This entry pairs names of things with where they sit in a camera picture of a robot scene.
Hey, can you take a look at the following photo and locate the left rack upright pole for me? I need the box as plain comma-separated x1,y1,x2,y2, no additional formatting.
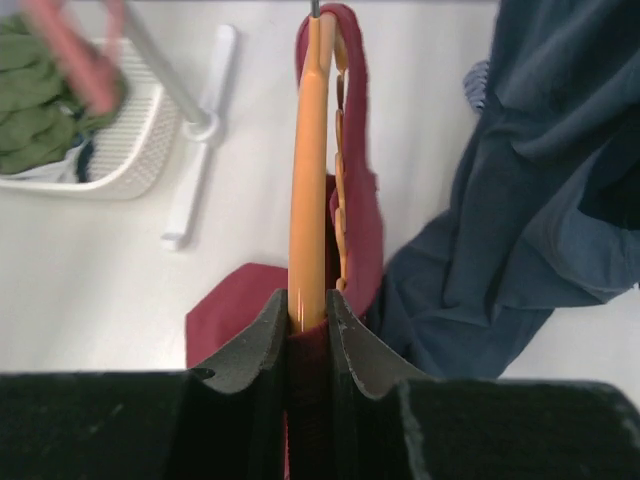
123,1,209,125

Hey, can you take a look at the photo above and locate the white perforated laundry basket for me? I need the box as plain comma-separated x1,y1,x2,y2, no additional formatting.
1,40,179,201

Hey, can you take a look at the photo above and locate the dark blue tank top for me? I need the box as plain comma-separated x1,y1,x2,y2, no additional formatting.
367,1,639,378

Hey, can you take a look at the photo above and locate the white rack base foot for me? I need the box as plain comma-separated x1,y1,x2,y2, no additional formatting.
161,25,238,251

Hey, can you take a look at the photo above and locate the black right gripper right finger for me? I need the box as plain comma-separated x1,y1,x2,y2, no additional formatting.
327,290,639,479

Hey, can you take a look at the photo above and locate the pink hanger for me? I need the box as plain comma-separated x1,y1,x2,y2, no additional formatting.
22,0,126,115

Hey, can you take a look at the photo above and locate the blue white striped tank top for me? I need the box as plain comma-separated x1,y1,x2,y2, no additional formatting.
463,60,489,113

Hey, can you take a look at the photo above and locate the green garment in basket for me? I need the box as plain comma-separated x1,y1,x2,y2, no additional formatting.
1,14,128,175

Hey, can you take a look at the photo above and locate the red tank top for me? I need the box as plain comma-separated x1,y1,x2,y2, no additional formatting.
185,3,383,479

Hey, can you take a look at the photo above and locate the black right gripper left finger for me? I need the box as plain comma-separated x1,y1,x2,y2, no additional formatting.
1,290,288,479

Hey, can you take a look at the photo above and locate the orange hanger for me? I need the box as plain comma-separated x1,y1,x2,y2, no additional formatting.
288,1,348,334

